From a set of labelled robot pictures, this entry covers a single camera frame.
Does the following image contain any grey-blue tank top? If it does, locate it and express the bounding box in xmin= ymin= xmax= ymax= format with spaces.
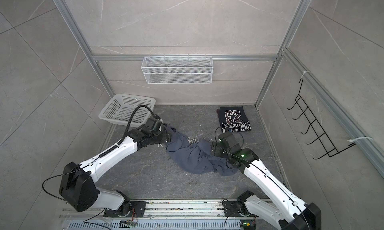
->
xmin=164 ymin=125 xmax=239 ymax=177

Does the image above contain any navy red-trimmed tank top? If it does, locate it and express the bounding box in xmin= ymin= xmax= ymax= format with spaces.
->
xmin=217 ymin=106 xmax=252 ymax=132

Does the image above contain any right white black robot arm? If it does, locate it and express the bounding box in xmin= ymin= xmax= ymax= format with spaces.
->
xmin=211 ymin=141 xmax=322 ymax=230

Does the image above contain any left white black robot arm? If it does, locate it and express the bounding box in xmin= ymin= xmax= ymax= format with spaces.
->
xmin=59 ymin=115 xmax=171 ymax=217

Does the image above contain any white plastic laundry basket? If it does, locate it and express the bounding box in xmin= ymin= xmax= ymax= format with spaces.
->
xmin=99 ymin=94 xmax=156 ymax=126

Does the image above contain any left black corrugated cable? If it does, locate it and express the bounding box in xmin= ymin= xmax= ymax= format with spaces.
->
xmin=117 ymin=105 xmax=157 ymax=145

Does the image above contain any white wire mesh shelf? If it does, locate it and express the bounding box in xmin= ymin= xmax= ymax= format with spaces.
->
xmin=141 ymin=56 xmax=214 ymax=84

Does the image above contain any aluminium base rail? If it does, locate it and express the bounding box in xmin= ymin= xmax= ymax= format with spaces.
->
xmin=58 ymin=199 xmax=310 ymax=230

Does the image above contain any black wire hook rack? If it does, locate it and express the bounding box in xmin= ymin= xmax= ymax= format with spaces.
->
xmin=287 ymin=79 xmax=356 ymax=160

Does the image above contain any aluminium frame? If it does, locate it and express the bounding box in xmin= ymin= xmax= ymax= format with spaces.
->
xmin=53 ymin=0 xmax=384 ymax=175

